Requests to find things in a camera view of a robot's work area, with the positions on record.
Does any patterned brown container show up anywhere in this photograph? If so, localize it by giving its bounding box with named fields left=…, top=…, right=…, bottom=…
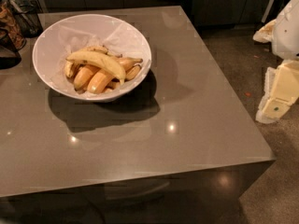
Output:
left=0, top=0, right=26, bottom=50

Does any orange banana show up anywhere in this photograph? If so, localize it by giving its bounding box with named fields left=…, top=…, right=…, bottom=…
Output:
left=73, top=65, right=99, bottom=91
left=87, top=69, right=114, bottom=94

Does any banana at back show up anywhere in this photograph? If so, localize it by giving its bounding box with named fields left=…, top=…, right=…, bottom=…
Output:
left=81, top=46, right=108, bottom=54

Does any orange banana middle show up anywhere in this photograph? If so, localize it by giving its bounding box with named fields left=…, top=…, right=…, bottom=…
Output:
left=87, top=69, right=114, bottom=94

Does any small banana right lower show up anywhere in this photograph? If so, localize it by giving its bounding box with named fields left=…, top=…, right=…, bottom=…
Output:
left=125, top=64, right=141, bottom=80

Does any white bowl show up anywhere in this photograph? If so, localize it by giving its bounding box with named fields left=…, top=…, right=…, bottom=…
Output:
left=32, top=13, right=153, bottom=103

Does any spotted banana far left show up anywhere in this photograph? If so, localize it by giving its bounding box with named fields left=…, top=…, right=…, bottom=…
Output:
left=64, top=62, right=79, bottom=78

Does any orange banana left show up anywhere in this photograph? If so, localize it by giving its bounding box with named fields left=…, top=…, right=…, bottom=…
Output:
left=73, top=65, right=99, bottom=91

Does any large yellow top banana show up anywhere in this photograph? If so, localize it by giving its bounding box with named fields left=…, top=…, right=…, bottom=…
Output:
left=66, top=50, right=126, bottom=84

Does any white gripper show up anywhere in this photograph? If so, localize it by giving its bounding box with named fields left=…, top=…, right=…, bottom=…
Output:
left=256, top=0, right=299, bottom=124

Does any banana right upper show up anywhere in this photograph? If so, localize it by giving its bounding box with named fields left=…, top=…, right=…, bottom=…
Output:
left=117, top=57, right=143, bottom=71

